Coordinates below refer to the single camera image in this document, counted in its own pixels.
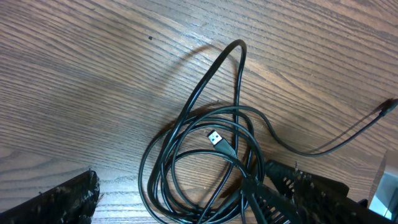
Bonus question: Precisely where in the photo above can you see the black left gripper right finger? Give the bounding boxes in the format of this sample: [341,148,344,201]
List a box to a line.
[265,160,391,224]

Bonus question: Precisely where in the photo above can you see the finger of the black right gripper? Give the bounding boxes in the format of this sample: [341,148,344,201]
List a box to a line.
[241,178,302,224]

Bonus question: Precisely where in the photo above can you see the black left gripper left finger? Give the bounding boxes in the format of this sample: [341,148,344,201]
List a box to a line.
[1,170,100,224]

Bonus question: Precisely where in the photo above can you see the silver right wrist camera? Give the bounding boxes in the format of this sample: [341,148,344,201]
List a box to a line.
[369,151,397,223]

